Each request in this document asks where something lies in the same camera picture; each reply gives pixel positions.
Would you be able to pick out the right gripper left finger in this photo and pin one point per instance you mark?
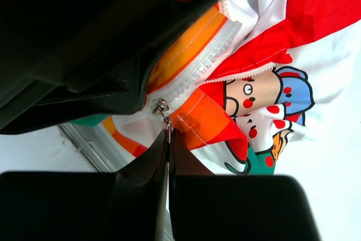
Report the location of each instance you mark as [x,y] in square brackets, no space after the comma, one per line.
[145,168]

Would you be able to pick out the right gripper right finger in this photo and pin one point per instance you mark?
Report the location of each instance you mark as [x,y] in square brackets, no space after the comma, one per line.
[181,160]

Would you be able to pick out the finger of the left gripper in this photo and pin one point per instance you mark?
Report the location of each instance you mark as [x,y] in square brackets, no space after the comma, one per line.
[63,60]

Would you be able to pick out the colourful children's zip jacket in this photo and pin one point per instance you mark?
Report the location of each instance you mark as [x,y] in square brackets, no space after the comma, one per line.
[244,80]

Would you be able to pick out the aluminium front rail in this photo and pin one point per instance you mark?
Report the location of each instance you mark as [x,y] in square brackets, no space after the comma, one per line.
[95,145]

